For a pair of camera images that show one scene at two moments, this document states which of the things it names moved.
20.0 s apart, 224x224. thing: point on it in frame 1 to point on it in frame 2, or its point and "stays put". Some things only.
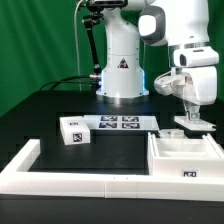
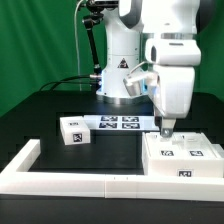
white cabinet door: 194,125 to 197,146
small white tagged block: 75,130 stays put
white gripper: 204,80 to 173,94
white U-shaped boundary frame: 17,178 stays put
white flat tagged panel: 123,122 stays put
